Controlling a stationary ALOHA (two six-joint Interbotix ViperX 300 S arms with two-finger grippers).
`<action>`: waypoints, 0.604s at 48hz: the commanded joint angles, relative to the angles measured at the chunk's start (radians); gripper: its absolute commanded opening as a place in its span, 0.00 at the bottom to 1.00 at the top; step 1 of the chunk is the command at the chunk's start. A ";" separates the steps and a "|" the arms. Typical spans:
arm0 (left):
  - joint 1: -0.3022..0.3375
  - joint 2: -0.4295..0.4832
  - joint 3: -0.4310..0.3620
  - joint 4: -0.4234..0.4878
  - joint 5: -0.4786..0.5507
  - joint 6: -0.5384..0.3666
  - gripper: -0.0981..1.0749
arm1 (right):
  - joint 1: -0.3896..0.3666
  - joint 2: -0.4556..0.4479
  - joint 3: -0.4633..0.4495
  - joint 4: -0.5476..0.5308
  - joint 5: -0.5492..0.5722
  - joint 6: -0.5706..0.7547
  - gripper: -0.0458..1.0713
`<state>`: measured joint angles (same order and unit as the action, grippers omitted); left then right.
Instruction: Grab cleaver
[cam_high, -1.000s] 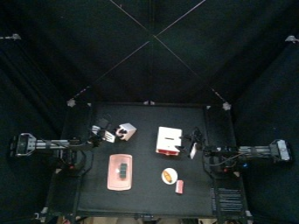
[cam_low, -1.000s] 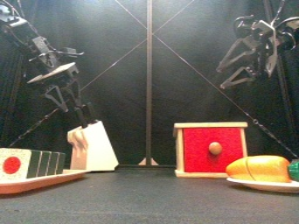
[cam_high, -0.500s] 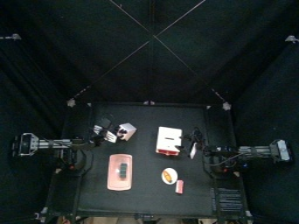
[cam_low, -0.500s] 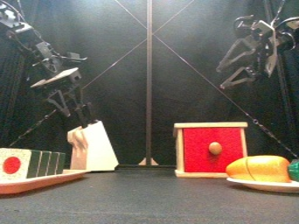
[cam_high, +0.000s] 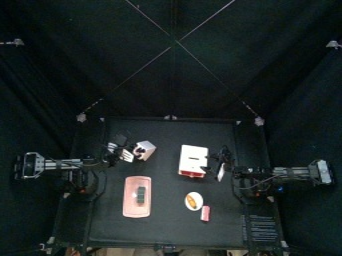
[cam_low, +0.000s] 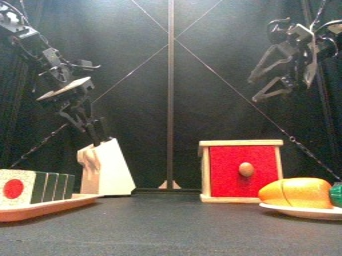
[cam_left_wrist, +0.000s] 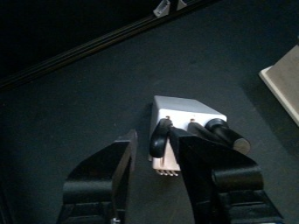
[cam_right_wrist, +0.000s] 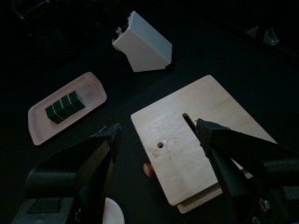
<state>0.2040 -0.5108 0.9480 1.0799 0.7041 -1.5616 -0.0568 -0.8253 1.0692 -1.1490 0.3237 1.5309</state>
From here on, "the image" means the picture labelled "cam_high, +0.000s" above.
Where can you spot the pale wooden toy cleaver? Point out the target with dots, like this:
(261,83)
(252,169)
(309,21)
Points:
(221,173)

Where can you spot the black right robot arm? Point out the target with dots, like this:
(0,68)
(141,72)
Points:
(289,172)

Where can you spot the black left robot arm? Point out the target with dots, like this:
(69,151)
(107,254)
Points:
(58,164)

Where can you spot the white box with red label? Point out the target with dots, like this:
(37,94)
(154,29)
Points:
(189,153)

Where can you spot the orange toy carrot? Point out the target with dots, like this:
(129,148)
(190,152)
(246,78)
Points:
(192,200)

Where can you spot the small white round plate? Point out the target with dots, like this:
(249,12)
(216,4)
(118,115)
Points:
(198,203)

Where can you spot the dark green sliced toy vegetable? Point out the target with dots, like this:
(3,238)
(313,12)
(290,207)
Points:
(141,195)

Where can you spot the pink red rectangular toy block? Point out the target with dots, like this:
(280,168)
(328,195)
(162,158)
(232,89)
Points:
(205,213)

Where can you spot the pink rectangular tray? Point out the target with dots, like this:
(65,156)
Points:
(130,203)

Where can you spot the black label with white text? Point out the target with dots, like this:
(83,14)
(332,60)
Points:
(262,228)

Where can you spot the small metal frame bracket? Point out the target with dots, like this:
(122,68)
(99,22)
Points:
(333,44)
(170,117)
(284,246)
(81,117)
(258,121)
(18,42)
(238,122)
(101,119)
(50,240)

